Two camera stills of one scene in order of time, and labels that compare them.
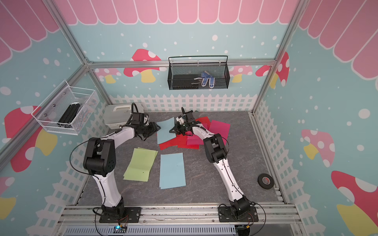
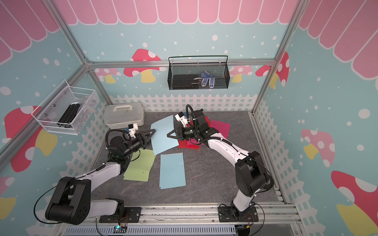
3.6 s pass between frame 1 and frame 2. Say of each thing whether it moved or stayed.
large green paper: stayed
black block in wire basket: stayed
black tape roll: stayed
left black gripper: moved
